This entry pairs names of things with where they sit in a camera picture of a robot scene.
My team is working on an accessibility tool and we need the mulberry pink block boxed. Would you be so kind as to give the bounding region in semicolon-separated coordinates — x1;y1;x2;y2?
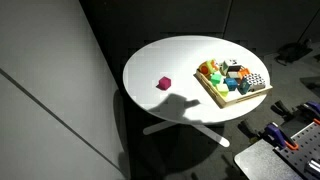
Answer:
156;76;172;91

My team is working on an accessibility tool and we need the green block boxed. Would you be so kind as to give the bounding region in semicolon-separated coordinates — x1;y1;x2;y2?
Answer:
210;73;223;87

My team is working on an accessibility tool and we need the pale yellow-green block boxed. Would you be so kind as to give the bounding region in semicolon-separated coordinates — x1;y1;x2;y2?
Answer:
215;83;230;98

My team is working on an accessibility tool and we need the wooden tray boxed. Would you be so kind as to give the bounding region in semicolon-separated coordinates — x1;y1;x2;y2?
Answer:
194;62;274;109

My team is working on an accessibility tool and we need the blue block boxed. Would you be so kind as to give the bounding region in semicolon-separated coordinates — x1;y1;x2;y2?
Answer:
224;77;239;92

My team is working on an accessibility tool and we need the small grey block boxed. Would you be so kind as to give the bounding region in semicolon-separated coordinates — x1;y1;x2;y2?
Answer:
227;71;241;80

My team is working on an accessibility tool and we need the orange block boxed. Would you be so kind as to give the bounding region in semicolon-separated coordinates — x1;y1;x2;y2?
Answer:
237;67;252;80

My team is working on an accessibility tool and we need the white table base leg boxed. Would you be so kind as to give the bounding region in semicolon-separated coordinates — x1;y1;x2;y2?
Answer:
191;123;231;149
142;120;178;136

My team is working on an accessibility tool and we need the multicolour orange green cube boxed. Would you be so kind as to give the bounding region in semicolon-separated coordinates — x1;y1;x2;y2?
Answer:
198;58;220;80

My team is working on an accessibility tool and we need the black white green checkered cube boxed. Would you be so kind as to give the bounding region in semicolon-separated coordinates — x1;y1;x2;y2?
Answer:
220;58;242;76

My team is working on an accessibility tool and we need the black white triangle pattern cube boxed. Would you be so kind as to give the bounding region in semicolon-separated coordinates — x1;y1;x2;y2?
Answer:
237;72;267;96

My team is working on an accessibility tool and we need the dark grey platform top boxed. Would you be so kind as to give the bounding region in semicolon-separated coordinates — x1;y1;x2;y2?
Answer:
233;138;304;180

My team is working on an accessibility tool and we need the black bag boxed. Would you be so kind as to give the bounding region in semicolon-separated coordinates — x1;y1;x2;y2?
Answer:
275;38;315;66

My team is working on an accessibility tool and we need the black perforated breadboard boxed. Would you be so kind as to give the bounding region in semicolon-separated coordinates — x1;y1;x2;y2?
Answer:
273;121;320;180

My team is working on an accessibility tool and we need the aluminium extrusion rail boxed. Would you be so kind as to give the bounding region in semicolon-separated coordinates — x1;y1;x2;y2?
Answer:
304;158;320;178

